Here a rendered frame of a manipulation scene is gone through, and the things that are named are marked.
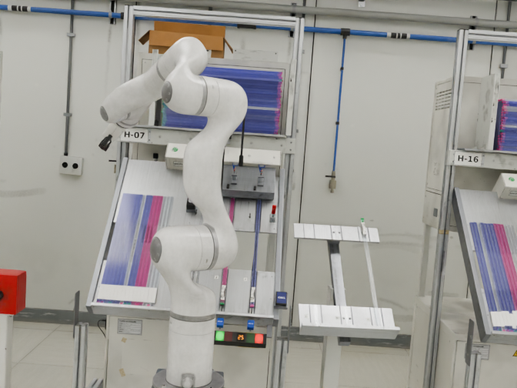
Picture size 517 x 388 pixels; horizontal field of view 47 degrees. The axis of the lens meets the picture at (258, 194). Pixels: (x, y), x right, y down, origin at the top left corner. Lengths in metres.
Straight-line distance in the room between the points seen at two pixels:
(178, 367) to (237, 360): 1.01
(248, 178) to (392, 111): 1.89
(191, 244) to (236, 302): 0.78
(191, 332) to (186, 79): 0.63
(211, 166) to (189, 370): 0.52
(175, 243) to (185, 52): 0.49
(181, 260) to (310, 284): 2.78
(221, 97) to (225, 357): 1.37
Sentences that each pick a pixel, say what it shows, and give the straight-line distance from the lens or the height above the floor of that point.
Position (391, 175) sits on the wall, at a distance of 4.18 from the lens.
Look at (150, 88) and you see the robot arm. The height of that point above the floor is 1.48.
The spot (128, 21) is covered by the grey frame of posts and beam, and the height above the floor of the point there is 1.83.
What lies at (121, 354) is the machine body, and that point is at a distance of 2.65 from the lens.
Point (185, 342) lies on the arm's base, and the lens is 1.57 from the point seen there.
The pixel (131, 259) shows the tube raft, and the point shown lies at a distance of 2.35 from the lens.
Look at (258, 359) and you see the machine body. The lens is 2.59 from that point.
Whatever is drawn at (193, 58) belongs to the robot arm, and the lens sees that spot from 1.55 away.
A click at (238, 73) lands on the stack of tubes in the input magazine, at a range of 2.59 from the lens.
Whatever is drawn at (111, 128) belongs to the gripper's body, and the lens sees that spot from 2.02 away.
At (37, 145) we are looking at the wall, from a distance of 4.36.
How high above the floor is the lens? 1.34
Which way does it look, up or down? 5 degrees down
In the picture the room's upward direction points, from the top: 4 degrees clockwise
